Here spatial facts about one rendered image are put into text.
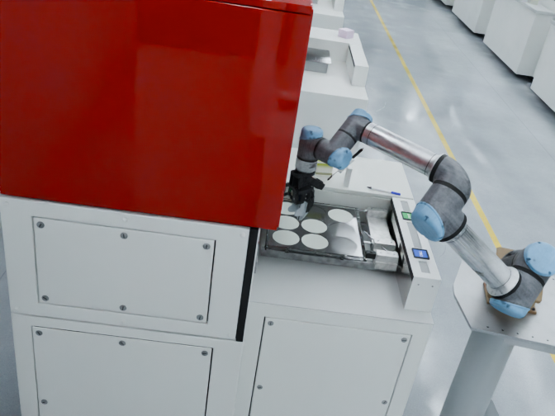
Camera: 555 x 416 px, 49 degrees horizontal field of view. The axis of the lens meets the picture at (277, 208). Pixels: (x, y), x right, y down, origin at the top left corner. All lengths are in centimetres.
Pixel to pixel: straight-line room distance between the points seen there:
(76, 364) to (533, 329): 152
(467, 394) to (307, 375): 69
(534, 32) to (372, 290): 673
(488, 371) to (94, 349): 144
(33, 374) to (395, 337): 118
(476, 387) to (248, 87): 157
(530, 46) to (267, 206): 727
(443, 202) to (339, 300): 52
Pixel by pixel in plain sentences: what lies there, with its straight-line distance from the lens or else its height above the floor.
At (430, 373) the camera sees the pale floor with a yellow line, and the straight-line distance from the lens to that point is 322.
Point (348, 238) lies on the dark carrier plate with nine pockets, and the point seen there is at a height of 90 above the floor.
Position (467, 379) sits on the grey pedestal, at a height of 45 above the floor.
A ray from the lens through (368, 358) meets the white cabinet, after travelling 222.
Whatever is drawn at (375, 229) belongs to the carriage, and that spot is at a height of 88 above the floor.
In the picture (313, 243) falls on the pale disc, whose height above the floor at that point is 90.
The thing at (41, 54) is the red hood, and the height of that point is 162.
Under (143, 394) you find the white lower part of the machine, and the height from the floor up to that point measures 55.
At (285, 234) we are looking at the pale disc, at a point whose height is 90.
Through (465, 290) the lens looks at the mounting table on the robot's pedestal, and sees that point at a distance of 237.
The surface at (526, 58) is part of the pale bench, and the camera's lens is 871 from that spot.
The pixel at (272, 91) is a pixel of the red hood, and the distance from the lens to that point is 149.
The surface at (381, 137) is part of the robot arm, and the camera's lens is 201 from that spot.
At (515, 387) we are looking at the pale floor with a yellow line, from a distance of 336.
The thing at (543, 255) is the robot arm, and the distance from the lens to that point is 214.
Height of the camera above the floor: 209
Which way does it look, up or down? 30 degrees down
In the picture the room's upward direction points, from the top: 9 degrees clockwise
